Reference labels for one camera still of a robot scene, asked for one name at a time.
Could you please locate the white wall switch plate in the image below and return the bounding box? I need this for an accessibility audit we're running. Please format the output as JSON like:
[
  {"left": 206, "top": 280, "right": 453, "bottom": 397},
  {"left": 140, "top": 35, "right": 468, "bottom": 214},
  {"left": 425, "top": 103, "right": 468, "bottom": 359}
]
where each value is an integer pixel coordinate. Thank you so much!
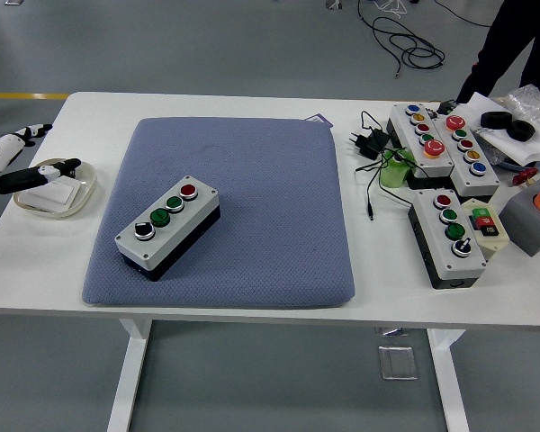
[{"left": 20, "top": 176, "right": 85, "bottom": 212}]

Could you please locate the cream three-button switch box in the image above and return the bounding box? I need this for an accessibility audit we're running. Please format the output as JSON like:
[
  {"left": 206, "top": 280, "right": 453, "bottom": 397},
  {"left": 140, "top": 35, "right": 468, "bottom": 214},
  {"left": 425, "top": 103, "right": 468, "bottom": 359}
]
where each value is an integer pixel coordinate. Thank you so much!
[{"left": 459, "top": 197, "right": 509, "bottom": 261}]

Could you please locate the grey-blue hose ring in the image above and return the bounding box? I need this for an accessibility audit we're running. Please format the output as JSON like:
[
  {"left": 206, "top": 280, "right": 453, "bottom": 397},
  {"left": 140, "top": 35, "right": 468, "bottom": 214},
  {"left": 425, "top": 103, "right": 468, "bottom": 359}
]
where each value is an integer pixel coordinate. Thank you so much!
[{"left": 492, "top": 148, "right": 540, "bottom": 172}]

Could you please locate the grey five-button control box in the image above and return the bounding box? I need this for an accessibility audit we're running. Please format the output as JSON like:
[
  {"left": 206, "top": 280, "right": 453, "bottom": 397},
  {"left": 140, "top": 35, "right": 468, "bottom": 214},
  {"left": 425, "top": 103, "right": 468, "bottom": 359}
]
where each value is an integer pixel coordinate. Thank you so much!
[
  {"left": 431, "top": 114, "right": 501, "bottom": 199},
  {"left": 385, "top": 103, "right": 455, "bottom": 190}
]

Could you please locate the metal floor socket plate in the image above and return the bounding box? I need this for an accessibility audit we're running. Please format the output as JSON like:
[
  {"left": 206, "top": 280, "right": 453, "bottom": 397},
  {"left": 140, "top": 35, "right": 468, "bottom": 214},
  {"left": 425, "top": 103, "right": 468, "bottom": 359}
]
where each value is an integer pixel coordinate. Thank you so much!
[{"left": 377, "top": 344, "right": 419, "bottom": 382}]

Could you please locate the white foam sheet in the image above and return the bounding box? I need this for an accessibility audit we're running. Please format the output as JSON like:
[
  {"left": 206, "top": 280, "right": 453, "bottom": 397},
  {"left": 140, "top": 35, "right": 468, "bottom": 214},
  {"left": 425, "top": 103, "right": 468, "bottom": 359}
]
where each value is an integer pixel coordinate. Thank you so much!
[{"left": 458, "top": 92, "right": 540, "bottom": 166}]

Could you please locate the person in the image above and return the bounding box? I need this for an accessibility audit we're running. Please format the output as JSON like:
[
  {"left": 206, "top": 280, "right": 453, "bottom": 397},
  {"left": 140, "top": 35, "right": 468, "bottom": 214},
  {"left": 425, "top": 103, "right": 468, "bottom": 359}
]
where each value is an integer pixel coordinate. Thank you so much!
[{"left": 454, "top": 0, "right": 540, "bottom": 105}]

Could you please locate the white floor cord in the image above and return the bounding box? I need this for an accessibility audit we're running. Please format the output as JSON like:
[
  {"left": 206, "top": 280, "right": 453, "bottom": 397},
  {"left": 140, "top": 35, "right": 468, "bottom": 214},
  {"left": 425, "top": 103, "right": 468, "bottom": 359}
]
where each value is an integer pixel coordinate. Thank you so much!
[{"left": 371, "top": 0, "right": 409, "bottom": 19}]

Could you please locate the purple-edged card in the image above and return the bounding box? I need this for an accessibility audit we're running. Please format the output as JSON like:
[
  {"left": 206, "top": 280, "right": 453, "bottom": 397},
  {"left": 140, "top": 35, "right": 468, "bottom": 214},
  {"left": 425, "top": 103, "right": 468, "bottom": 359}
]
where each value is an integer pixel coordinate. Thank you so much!
[{"left": 303, "top": 112, "right": 335, "bottom": 130}]

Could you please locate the blue-grey cushion mat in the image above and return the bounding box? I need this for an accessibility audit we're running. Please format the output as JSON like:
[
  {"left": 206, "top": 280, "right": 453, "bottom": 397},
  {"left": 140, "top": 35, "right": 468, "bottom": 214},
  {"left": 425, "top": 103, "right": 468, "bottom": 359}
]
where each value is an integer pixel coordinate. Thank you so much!
[{"left": 81, "top": 117, "right": 356, "bottom": 310}]

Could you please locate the clear bubble wrap bag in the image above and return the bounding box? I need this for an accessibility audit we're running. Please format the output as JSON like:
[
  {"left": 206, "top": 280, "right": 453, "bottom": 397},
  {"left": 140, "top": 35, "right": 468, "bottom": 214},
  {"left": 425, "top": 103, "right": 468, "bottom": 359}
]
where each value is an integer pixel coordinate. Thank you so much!
[{"left": 503, "top": 84, "right": 540, "bottom": 131}]

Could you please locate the grey four-button control box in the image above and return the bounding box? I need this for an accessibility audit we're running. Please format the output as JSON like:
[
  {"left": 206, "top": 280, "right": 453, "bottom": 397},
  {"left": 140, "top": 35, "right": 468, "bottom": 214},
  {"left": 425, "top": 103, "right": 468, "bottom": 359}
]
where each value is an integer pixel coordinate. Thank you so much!
[
  {"left": 113, "top": 175, "right": 221, "bottom": 283},
  {"left": 407, "top": 188, "right": 488, "bottom": 290}
]

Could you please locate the cream plastic tray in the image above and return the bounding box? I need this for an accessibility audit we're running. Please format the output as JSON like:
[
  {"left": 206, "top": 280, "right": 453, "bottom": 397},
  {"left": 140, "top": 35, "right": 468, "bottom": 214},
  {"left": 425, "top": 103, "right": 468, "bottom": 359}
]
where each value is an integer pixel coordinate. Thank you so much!
[{"left": 12, "top": 157, "right": 98, "bottom": 221}]

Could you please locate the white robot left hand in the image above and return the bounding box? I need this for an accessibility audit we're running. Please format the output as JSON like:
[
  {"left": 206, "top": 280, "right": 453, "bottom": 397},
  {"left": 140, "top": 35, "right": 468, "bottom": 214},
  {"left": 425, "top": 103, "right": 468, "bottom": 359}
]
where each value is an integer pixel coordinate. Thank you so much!
[{"left": 0, "top": 123, "right": 82, "bottom": 197}]

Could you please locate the black adapter cord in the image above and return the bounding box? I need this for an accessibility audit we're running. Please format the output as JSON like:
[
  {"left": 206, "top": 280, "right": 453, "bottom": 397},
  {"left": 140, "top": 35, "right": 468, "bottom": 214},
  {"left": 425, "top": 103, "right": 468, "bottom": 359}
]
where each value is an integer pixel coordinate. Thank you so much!
[{"left": 354, "top": 110, "right": 416, "bottom": 221}]

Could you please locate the black floor cable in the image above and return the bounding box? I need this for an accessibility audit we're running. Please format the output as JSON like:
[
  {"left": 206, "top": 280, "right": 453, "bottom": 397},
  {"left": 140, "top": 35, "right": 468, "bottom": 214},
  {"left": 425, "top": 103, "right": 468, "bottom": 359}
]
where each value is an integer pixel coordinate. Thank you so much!
[{"left": 357, "top": 0, "right": 446, "bottom": 81}]

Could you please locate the grey foam block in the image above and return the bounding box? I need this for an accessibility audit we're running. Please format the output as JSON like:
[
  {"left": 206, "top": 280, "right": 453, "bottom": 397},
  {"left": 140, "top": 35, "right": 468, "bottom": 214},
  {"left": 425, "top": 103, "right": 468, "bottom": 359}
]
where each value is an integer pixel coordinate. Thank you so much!
[{"left": 498, "top": 178, "right": 540, "bottom": 257}]

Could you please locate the black power adapter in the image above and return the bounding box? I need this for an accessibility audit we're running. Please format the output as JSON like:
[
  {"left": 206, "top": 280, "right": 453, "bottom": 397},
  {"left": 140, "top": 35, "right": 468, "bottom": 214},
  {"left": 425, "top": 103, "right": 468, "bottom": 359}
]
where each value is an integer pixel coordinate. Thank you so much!
[{"left": 345, "top": 128, "right": 392, "bottom": 161}]

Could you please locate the green plastic cup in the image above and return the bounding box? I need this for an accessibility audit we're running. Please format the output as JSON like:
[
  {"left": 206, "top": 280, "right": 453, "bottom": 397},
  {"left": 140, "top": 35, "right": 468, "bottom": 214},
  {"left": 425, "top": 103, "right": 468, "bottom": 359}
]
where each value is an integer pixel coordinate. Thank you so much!
[{"left": 378, "top": 147, "right": 416, "bottom": 189}]

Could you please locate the white table leg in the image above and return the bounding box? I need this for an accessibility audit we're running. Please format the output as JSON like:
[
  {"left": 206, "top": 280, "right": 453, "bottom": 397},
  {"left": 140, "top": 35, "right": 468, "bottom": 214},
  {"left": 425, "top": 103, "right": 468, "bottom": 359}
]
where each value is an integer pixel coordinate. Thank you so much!
[
  {"left": 106, "top": 318, "right": 154, "bottom": 432},
  {"left": 427, "top": 328, "right": 472, "bottom": 432}
]

